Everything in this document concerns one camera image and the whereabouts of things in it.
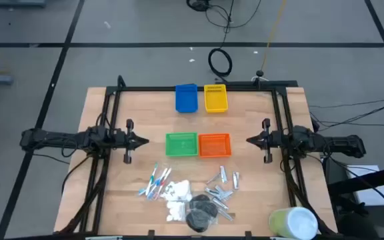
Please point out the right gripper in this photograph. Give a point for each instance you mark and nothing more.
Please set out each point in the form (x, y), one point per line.
(275, 140)

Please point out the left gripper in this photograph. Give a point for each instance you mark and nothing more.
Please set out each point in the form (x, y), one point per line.
(128, 140)

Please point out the teal white toothbrush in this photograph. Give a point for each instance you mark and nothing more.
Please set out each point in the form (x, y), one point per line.
(152, 180)

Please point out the red white toothbrush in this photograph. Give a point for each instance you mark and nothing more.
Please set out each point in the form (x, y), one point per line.
(165, 178)

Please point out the silver nail clipper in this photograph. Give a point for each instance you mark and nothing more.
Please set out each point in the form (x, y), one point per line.
(212, 192)
(213, 179)
(220, 203)
(226, 215)
(225, 194)
(223, 175)
(235, 180)

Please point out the printed white cotton pack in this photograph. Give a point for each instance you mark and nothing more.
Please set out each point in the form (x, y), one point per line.
(182, 186)

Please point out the plain white cotton pack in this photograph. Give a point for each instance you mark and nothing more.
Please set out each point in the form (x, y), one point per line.
(175, 211)

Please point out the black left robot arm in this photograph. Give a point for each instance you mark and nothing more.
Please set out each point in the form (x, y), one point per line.
(45, 138)

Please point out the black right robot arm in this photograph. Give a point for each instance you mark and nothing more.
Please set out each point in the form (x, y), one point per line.
(338, 143)

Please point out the red packaged garment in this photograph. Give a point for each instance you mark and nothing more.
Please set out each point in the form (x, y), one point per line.
(214, 145)

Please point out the green plastic basket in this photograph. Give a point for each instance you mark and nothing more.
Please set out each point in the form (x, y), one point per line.
(182, 145)

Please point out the yellow plastic basket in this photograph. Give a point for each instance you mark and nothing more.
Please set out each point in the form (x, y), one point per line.
(216, 100)

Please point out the blue plastic basket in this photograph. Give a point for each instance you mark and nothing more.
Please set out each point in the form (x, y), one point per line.
(186, 100)

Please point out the black bagged hair net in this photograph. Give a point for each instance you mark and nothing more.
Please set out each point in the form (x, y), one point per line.
(198, 199)
(197, 221)
(211, 210)

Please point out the pale green cylindrical container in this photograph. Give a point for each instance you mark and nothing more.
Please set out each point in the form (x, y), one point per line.
(292, 223)

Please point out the black beam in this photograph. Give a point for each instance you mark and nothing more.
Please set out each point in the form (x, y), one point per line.
(362, 182)

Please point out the dark round seat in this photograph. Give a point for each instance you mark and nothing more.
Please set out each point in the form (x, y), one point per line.
(353, 227)

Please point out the white box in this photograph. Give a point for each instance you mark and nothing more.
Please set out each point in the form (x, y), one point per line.
(373, 198)

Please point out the black aluminium rig frame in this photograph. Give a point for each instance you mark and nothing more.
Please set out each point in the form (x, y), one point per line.
(145, 89)

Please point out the black frame clamp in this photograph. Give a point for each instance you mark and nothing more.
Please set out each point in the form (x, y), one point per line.
(151, 233)
(121, 81)
(248, 234)

